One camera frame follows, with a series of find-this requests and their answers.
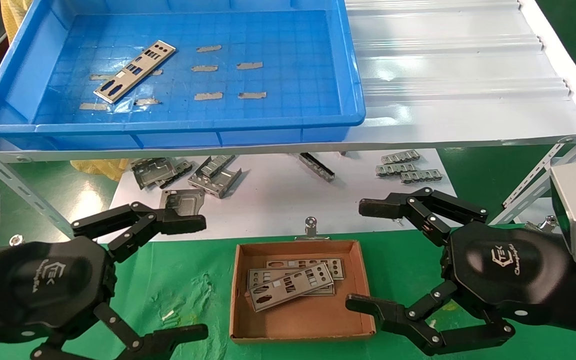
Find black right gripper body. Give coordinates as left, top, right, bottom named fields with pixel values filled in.
left=440, top=222, right=576, bottom=337

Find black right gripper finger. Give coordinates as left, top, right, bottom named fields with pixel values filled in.
left=345, top=280, right=516, bottom=357
left=358, top=187, right=489, bottom=248

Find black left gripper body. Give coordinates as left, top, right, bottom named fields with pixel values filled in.
left=0, top=236, right=117, bottom=346

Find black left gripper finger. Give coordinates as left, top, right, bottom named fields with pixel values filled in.
left=70, top=201, right=207, bottom=264
left=30, top=302, right=209, bottom=360

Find silver IO shield plate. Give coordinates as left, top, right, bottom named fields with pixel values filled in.
left=265, top=257, right=345, bottom=280
left=246, top=267, right=336, bottom=299
left=244, top=261, right=335, bottom=313
left=93, top=40, right=177, bottom=105

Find brown cardboard box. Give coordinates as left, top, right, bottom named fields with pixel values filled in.
left=229, top=239, right=377, bottom=345

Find blue plastic tray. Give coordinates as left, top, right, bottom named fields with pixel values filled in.
left=0, top=0, right=367, bottom=151

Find small notched metal strip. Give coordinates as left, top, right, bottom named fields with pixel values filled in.
left=381, top=150, right=421, bottom=165
left=400, top=169, right=443, bottom=184
left=375, top=161, right=417, bottom=177

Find green table cloth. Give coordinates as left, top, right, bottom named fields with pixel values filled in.
left=0, top=227, right=576, bottom=360

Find grey slotted angle brace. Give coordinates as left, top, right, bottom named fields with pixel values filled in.
left=488, top=127, right=576, bottom=226

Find grey slotted angle leg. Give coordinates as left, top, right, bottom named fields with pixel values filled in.
left=0, top=127, right=74, bottom=228

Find long grey metal bar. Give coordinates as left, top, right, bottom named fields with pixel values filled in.
left=298, top=152, right=336, bottom=182

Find white metal shelf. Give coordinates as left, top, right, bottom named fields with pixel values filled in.
left=0, top=0, right=576, bottom=163

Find white board sheet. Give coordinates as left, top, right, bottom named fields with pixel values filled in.
left=97, top=148, right=461, bottom=245

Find grey sheet metal bracket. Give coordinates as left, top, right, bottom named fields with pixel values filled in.
left=130, top=157, right=179, bottom=191
left=155, top=159, right=194, bottom=190
left=159, top=188, right=205, bottom=218
left=188, top=167, right=243, bottom=199
left=200, top=155, right=236, bottom=178

